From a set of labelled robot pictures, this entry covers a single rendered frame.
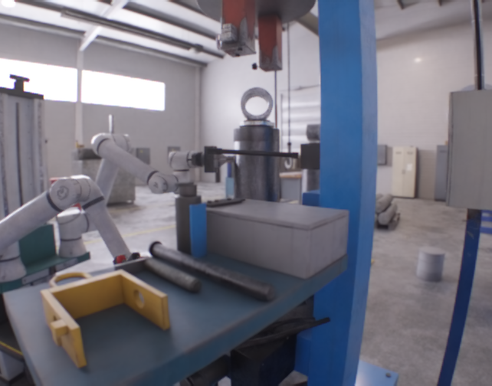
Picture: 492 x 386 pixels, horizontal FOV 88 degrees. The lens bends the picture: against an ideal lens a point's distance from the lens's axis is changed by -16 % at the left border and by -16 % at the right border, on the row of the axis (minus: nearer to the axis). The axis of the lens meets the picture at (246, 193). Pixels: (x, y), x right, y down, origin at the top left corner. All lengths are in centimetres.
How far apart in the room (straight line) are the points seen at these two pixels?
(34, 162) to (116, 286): 163
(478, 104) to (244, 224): 86
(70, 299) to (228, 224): 44
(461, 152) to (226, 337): 95
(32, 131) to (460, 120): 222
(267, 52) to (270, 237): 111
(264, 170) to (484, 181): 84
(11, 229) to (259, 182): 112
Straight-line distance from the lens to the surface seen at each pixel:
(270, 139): 131
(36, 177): 214
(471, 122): 117
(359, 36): 112
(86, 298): 58
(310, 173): 262
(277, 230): 71
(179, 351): 46
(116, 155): 167
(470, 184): 116
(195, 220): 80
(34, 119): 216
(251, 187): 130
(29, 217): 147
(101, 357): 48
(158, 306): 50
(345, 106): 108
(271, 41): 163
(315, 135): 266
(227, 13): 133
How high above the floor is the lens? 133
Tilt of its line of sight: 7 degrees down
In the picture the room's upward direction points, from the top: straight up
